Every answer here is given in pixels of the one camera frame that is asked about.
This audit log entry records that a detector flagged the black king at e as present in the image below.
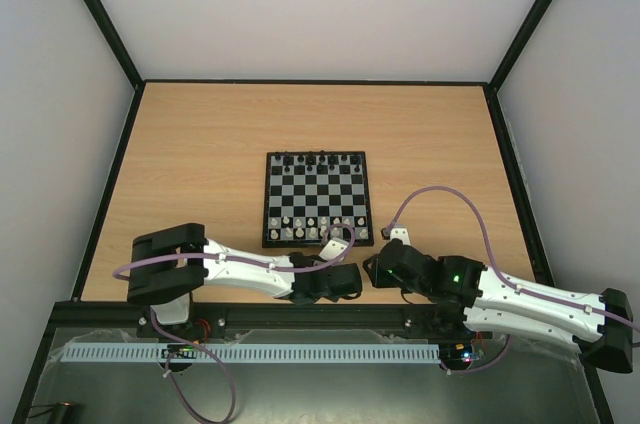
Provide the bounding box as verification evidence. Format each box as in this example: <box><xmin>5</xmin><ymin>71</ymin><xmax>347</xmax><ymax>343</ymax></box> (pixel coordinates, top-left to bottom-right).
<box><xmin>306</xmin><ymin>152</ymin><xmax>317</xmax><ymax>166</ymax></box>

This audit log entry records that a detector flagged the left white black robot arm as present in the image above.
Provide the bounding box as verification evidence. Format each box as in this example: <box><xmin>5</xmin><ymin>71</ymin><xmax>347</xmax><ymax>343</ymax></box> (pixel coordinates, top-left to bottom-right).
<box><xmin>113</xmin><ymin>217</ymin><xmax>369</xmax><ymax>326</ymax></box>

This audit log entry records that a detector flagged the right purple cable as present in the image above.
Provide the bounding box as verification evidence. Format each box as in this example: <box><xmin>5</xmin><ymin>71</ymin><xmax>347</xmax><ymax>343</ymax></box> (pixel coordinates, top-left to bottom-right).
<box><xmin>380</xmin><ymin>185</ymin><xmax>640</xmax><ymax>376</ymax></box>

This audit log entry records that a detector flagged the black aluminium mounting rail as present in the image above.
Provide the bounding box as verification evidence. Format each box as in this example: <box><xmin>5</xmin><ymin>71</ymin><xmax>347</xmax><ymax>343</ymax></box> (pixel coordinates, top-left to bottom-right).
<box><xmin>46</xmin><ymin>302</ymin><xmax>476</xmax><ymax>342</ymax></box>

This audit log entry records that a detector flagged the light blue slotted cable duct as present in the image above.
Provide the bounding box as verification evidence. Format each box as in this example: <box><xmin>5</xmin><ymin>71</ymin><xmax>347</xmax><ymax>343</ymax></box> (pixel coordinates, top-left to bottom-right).
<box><xmin>61</xmin><ymin>343</ymin><xmax>440</xmax><ymax>364</ymax></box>

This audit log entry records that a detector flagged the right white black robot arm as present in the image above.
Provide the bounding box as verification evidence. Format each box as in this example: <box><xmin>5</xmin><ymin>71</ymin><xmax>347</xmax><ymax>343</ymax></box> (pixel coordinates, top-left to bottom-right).
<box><xmin>363</xmin><ymin>239</ymin><xmax>634</xmax><ymax>374</ymax></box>

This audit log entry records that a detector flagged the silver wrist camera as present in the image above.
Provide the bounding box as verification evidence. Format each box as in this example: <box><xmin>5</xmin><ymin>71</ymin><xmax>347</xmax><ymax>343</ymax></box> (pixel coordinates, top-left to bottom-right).
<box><xmin>381</xmin><ymin>226</ymin><xmax>411</xmax><ymax>245</ymax></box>
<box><xmin>319</xmin><ymin>238</ymin><xmax>348</xmax><ymax>261</ymax></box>

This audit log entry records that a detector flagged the folding black white chessboard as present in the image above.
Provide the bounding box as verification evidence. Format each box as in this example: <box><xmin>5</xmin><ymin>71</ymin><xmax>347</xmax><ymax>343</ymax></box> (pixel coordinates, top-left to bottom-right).
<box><xmin>262</xmin><ymin>150</ymin><xmax>374</xmax><ymax>248</ymax></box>

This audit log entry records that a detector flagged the black cylinder on lower shelf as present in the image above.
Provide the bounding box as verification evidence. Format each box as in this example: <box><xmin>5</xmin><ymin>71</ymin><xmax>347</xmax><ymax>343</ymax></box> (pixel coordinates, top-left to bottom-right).
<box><xmin>47</xmin><ymin>402</ymin><xmax>78</xmax><ymax>424</ymax></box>

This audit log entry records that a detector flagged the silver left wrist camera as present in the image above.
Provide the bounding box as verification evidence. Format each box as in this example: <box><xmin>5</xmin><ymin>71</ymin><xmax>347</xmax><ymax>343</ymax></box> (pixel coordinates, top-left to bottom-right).
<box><xmin>319</xmin><ymin>238</ymin><xmax>348</xmax><ymax>261</ymax></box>

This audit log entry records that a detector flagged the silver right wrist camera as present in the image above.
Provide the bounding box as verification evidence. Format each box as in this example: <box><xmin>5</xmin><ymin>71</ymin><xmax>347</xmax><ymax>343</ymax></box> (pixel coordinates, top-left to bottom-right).
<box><xmin>381</xmin><ymin>226</ymin><xmax>411</xmax><ymax>245</ymax></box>

